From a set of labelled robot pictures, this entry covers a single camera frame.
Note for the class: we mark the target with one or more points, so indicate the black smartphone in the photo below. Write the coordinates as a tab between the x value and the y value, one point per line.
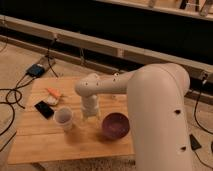
44	109

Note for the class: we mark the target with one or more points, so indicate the white paper cup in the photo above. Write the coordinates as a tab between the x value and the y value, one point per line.
63	117

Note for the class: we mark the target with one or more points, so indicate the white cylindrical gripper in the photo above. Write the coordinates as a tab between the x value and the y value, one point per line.
90	107

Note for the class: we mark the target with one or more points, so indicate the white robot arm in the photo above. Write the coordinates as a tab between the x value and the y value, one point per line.
155	103

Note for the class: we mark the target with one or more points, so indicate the dark purple ceramic bowl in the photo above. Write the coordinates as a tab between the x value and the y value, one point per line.
115	126

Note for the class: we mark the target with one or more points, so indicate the black wedge object on floor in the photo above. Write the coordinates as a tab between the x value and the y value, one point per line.
194	143

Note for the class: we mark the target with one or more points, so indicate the white folded cloth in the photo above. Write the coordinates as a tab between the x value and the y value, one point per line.
51	100

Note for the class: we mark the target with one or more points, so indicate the blue black power adapter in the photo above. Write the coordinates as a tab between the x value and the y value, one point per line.
35	71

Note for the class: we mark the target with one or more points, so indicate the orange marker pen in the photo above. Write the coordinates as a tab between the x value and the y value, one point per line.
55	93

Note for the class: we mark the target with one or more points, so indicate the wooden low table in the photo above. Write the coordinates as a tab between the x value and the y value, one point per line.
40	140

